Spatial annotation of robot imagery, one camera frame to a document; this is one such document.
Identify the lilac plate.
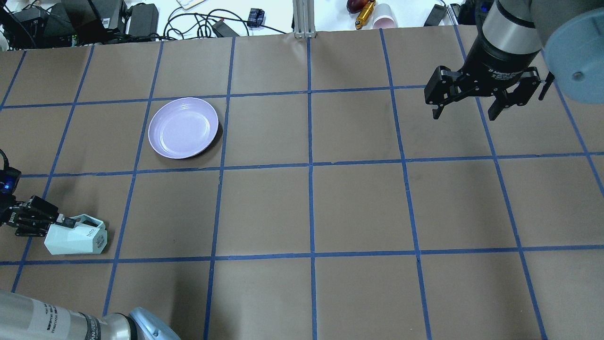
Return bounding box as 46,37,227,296
147,97,220,160

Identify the pink paper cup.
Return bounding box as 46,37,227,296
371,3,398,29

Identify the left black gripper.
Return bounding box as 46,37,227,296
0,168,82,237

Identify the black power adapter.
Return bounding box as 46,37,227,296
127,3,159,37

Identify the mint faceted cup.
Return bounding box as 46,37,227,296
44,214,108,255

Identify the aluminium frame post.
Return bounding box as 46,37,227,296
293,0,317,39

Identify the gold metal tool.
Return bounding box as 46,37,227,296
354,0,376,30

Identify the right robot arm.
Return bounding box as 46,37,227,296
424,0,604,121

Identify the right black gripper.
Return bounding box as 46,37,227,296
424,57,541,121

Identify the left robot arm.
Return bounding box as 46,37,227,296
0,163,179,340

